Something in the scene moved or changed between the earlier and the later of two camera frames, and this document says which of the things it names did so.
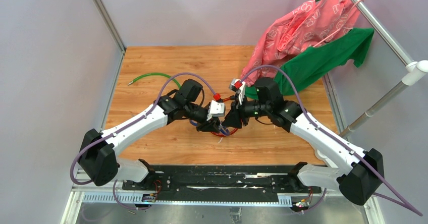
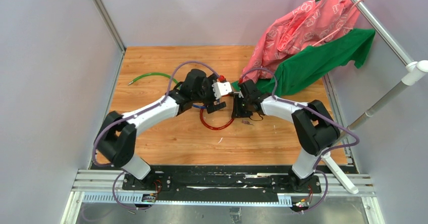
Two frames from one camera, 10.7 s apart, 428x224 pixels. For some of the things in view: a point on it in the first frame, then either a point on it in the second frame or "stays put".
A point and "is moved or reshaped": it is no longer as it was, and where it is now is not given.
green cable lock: (156, 73) stays put
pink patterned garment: (320, 18) stays put
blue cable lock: (220, 127) is moved or reshaped
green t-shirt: (309, 65) stays put
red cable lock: (232, 97) is moved or reshaped
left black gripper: (210, 125) → (210, 107)
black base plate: (226, 183) stays put
